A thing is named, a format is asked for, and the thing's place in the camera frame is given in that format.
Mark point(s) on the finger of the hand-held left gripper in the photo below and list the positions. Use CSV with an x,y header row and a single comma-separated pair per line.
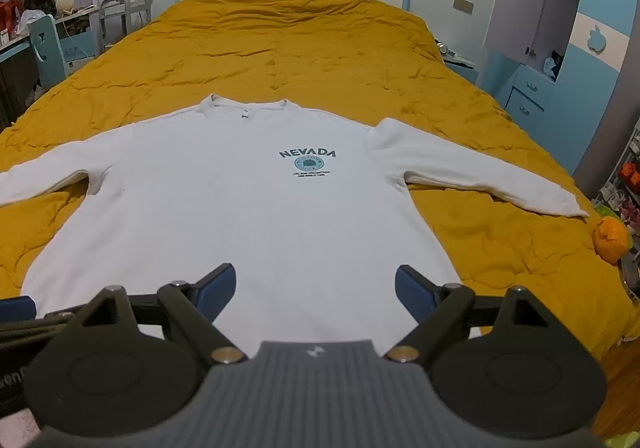
x,y
15,307

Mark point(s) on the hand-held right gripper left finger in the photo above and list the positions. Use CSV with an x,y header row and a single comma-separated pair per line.
x,y
217,285

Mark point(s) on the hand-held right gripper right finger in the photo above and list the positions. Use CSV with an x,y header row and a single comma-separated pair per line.
x,y
412,290

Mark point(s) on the white printed sweatshirt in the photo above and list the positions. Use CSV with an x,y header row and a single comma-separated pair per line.
x,y
250,208

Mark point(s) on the orange plush toy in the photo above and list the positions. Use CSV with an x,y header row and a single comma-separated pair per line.
x,y
611,238

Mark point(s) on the blue nightstand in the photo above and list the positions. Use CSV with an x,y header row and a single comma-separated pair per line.
x,y
462,73

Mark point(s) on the yellow quilted bedspread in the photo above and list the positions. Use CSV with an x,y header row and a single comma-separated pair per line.
x,y
300,53

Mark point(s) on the blue wooden chair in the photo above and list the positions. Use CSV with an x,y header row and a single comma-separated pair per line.
x,y
47,46

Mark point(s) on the blue wardrobe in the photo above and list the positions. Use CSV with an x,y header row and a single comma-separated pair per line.
x,y
600,93

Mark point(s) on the blue white desk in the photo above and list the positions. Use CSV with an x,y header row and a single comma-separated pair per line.
x,y
80,36

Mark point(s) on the grey metal trolley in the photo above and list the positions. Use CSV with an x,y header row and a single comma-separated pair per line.
x,y
122,16

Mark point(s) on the white plastic bag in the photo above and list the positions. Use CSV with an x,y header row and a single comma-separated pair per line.
x,y
31,19

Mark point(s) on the red bag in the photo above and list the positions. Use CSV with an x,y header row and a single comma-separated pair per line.
x,y
10,18

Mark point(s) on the cream yarn ball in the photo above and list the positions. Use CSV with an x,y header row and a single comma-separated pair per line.
x,y
65,3

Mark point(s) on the brass wall switch plate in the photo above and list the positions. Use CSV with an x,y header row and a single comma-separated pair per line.
x,y
462,5

